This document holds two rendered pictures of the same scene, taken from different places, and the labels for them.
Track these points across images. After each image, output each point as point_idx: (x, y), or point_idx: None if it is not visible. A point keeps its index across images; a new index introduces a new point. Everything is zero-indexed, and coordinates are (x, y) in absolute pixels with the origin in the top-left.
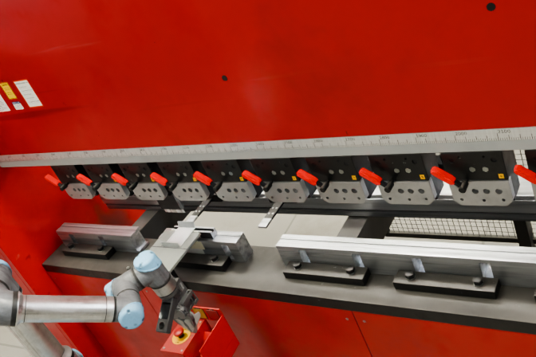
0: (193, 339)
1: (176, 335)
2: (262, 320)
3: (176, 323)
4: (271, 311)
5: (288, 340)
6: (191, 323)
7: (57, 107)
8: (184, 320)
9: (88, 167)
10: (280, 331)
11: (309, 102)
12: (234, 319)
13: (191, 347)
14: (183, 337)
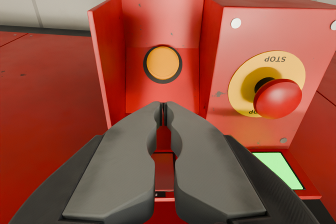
0: (209, 80)
1: (279, 81)
2: (76, 150)
3: (319, 120)
4: (11, 181)
5: (53, 115)
6: (93, 162)
7: None
8: (138, 194)
9: None
10: (52, 130)
11: None
12: (160, 144)
13: (210, 50)
14: (255, 82)
